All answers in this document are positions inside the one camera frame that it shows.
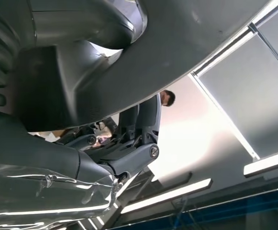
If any ceiling light strip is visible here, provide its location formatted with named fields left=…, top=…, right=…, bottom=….
left=243, top=149, right=278, bottom=178
left=193, top=0, right=278, bottom=77
left=120, top=178, right=213, bottom=215

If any person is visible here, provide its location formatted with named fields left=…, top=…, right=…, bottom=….
left=159, top=90, right=176, bottom=108

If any blue metal beam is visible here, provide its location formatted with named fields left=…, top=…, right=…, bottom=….
left=172, top=187, right=278, bottom=223

